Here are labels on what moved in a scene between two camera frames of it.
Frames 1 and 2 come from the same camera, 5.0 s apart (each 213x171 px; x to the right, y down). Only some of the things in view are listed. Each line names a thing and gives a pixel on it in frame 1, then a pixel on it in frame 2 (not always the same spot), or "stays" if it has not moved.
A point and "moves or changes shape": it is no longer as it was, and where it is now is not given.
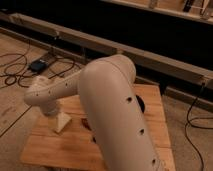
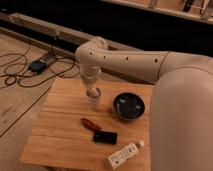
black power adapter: [38, 66] stays
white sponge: [62, 119] moves or changes shape
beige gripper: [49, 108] -> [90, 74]
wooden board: [68, 149] stays
